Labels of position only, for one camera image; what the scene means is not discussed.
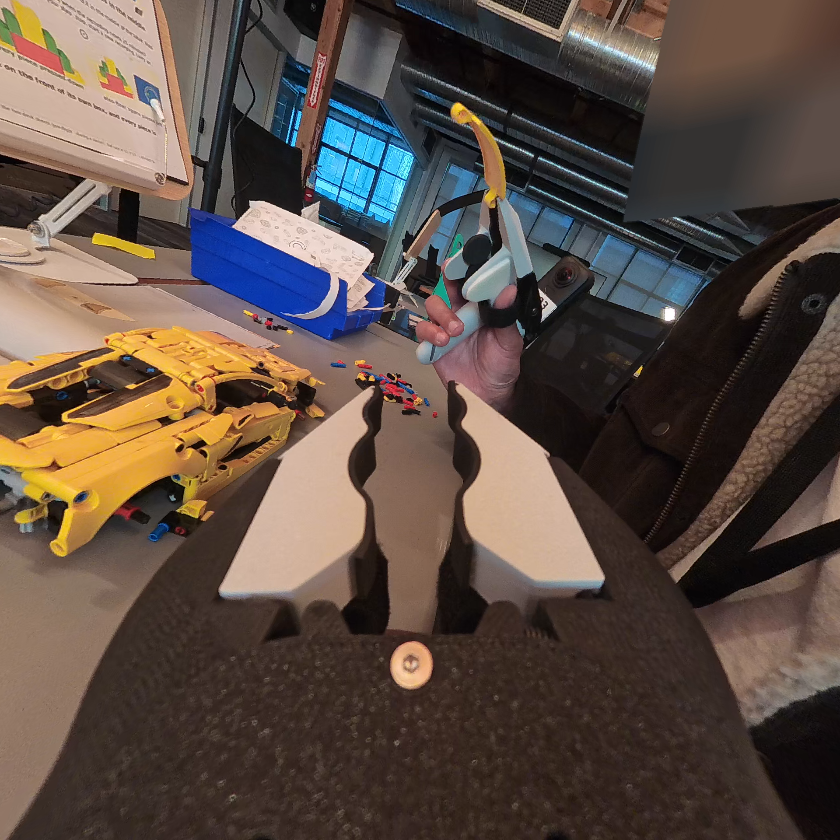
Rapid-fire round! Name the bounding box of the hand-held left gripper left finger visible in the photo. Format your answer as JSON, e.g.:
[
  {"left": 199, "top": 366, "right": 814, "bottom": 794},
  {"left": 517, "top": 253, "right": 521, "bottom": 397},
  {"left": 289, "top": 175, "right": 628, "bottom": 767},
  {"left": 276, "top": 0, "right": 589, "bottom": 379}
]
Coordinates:
[{"left": 218, "top": 386, "right": 389, "bottom": 634}]

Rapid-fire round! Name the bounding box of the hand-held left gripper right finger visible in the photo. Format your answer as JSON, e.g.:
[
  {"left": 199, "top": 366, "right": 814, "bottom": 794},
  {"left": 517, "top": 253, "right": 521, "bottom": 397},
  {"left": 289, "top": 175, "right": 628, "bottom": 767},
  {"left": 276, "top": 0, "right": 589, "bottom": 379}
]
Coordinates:
[{"left": 433, "top": 381, "right": 606, "bottom": 634}]

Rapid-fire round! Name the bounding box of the grey desk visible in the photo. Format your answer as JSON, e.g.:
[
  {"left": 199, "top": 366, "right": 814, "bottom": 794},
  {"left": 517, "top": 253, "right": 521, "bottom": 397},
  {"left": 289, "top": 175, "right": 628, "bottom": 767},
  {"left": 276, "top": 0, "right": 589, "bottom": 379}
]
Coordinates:
[{"left": 0, "top": 233, "right": 552, "bottom": 840}]

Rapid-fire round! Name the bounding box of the person's right hand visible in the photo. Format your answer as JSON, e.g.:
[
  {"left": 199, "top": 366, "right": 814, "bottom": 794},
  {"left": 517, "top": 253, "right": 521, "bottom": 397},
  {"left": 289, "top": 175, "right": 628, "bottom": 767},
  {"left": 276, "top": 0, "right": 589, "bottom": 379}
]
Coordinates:
[{"left": 416, "top": 259, "right": 527, "bottom": 412}]

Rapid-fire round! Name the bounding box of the wooden clipboard stand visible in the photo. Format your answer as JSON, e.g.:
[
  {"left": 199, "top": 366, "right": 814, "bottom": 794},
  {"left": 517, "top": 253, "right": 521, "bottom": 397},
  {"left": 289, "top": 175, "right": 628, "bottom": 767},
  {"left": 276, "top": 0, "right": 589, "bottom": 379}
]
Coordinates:
[{"left": 402, "top": 209, "right": 454, "bottom": 309}]

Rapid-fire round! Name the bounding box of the green board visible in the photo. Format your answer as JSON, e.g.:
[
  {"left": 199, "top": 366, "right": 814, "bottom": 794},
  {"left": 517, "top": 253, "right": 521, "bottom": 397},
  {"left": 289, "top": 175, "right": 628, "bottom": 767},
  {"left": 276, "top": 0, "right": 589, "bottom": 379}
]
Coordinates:
[{"left": 430, "top": 233, "right": 463, "bottom": 322}]

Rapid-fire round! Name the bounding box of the small yellow black brick assembly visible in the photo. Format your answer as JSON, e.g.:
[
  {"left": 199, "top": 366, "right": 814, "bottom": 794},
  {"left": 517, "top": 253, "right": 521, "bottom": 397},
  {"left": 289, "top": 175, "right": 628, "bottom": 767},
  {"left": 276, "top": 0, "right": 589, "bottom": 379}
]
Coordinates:
[{"left": 147, "top": 500, "right": 214, "bottom": 543}]

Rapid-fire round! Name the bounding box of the person's fleece-lined jacket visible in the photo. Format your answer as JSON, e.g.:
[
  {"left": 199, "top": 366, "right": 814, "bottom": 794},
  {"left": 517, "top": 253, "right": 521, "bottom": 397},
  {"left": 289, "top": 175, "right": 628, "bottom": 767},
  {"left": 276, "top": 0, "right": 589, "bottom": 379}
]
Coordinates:
[{"left": 512, "top": 203, "right": 840, "bottom": 840}]

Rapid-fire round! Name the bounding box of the pile of small coloured pins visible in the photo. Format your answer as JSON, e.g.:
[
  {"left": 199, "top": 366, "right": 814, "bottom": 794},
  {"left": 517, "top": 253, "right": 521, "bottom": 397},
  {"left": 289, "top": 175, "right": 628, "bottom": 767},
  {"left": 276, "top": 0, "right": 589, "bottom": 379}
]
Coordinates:
[{"left": 354, "top": 357, "right": 439, "bottom": 419}]

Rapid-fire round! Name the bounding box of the yellow brick car model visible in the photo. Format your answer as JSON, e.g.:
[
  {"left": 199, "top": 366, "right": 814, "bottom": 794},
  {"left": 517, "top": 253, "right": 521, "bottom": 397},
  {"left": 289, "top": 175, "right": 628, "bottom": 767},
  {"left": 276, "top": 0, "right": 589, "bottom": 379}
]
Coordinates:
[{"left": 0, "top": 327, "right": 326, "bottom": 557}]

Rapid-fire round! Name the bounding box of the patterned white paper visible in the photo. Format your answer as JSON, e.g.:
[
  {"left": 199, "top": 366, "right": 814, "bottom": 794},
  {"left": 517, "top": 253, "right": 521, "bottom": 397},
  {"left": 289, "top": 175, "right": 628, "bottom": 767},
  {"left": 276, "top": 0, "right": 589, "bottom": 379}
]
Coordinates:
[{"left": 233, "top": 200, "right": 388, "bottom": 322}]

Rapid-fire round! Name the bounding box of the white air vent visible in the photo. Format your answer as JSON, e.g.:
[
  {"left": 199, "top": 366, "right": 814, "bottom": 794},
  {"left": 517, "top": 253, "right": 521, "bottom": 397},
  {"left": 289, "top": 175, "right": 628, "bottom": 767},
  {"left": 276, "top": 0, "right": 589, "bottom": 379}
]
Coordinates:
[{"left": 476, "top": 0, "right": 580, "bottom": 42}]

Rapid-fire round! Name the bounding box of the wooden beam with red label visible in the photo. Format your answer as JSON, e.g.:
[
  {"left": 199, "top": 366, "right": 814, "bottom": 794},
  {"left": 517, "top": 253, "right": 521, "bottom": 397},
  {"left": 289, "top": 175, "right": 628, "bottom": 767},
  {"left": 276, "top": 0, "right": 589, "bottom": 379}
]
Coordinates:
[{"left": 295, "top": 0, "right": 355, "bottom": 186}]

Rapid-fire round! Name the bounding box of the blue storage bin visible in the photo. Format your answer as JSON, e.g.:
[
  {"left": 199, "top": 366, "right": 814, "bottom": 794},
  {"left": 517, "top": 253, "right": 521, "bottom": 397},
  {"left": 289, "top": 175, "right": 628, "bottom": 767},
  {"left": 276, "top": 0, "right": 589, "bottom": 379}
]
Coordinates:
[{"left": 189, "top": 208, "right": 388, "bottom": 340}]

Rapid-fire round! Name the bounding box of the black monitor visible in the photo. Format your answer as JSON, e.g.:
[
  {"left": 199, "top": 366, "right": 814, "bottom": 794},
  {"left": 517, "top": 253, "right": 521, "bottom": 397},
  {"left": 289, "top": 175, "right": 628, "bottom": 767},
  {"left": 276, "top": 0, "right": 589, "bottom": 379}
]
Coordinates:
[{"left": 230, "top": 105, "right": 304, "bottom": 221}]

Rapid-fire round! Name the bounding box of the person's white shirt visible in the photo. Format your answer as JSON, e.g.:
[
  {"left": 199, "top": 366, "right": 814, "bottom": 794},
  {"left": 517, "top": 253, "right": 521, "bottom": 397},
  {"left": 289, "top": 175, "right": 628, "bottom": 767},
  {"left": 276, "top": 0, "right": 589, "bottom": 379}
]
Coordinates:
[{"left": 669, "top": 459, "right": 840, "bottom": 723}]

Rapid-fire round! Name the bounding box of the black pole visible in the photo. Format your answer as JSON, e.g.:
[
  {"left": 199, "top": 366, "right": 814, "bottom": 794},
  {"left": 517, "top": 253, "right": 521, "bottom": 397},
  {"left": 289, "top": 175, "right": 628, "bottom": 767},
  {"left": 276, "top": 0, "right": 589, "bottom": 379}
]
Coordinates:
[{"left": 200, "top": 0, "right": 252, "bottom": 214}]

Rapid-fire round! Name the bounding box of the yellow tape strip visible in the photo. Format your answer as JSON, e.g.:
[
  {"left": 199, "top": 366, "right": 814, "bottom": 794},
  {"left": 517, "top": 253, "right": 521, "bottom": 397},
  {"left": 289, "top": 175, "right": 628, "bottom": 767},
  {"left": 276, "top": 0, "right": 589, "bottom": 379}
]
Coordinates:
[{"left": 92, "top": 233, "right": 156, "bottom": 259}]

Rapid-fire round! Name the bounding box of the wooden instruction board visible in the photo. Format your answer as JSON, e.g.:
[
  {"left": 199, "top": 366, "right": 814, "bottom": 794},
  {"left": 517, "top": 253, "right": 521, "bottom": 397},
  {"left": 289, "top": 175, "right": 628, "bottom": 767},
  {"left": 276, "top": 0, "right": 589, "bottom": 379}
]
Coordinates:
[{"left": 0, "top": 0, "right": 194, "bottom": 201}]

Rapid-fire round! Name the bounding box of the metal air duct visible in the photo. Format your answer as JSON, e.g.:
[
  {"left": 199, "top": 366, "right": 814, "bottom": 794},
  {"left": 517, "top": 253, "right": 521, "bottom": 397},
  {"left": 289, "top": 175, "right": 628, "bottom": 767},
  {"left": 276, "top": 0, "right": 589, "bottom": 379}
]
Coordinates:
[{"left": 559, "top": 10, "right": 660, "bottom": 114}]

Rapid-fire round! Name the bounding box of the black shoulder strap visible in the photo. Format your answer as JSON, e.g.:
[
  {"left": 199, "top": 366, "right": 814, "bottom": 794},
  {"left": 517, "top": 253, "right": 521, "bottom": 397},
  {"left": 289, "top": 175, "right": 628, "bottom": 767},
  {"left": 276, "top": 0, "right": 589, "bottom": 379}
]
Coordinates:
[{"left": 679, "top": 394, "right": 840, "bottom": 608}]

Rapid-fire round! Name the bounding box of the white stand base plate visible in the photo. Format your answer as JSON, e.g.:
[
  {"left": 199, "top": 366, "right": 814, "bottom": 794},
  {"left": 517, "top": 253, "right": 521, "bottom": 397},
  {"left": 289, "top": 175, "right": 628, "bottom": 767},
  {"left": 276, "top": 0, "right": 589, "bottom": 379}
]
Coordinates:
[{"left": 0, "top": 226, "right": 139, "bottom": 284}]

